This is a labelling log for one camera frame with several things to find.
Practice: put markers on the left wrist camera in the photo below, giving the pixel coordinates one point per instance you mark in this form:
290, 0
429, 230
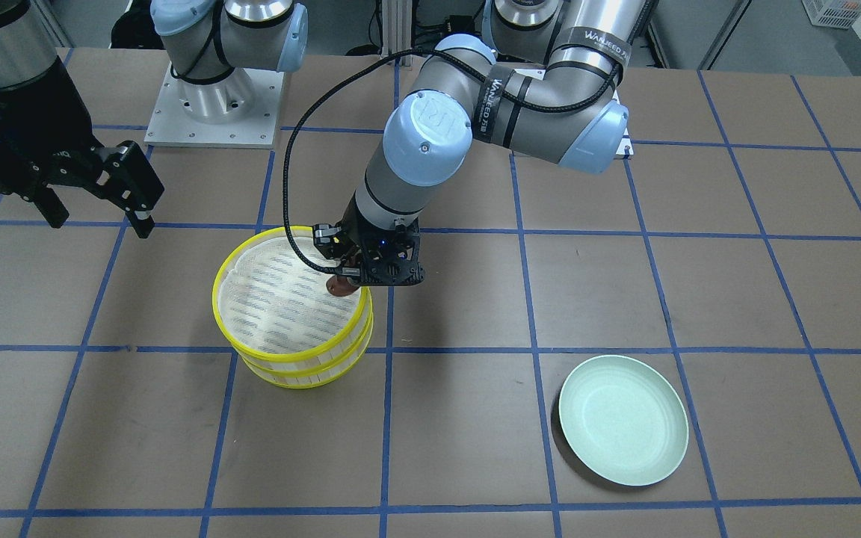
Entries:
389, 257

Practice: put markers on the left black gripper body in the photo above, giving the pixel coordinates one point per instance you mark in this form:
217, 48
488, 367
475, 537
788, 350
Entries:
350, 226

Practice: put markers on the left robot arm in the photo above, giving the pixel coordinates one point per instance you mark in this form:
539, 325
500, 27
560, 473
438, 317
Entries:
540, 81

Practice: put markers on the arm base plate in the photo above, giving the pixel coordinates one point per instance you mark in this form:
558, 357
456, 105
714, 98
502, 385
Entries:
240, 112
625, 149

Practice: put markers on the yellow steamer basket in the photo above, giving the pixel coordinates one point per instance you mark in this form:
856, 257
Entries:
319, 370
269, 305

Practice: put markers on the light green plate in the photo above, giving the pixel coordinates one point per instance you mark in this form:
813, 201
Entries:
623, 420

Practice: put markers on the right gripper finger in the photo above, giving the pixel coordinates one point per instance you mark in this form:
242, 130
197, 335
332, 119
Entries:
130, 183

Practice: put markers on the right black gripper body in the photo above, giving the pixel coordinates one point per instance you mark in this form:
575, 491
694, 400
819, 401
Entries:
23, 104

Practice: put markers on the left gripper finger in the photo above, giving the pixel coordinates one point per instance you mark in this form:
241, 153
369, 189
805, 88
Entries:
348, 270
331, 241

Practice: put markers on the brown bun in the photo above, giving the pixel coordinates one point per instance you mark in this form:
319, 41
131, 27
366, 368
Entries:
339, 286

